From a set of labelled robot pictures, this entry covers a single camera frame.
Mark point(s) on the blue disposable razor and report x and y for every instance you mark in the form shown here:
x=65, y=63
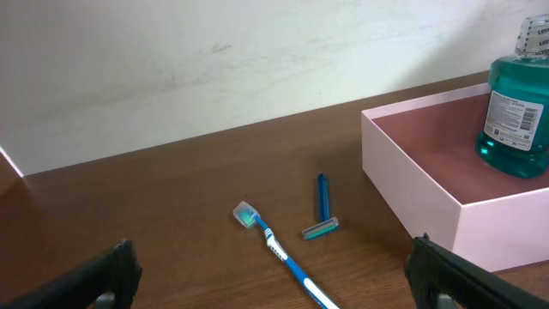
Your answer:
x=327, y=223

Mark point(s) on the pink open box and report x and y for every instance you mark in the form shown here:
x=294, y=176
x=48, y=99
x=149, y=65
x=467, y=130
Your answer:
x=420, y=156

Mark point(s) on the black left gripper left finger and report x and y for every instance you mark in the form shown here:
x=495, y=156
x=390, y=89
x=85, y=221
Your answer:
x=109, y=280

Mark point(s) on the green mouthwash bottle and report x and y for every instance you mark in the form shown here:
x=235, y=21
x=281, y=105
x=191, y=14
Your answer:
x=515, y=135

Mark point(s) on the blue white toothbrush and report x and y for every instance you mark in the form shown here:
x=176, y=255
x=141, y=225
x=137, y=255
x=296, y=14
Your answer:
x=250, y=217

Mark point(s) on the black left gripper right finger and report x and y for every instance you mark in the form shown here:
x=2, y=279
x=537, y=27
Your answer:
x=439, y=278

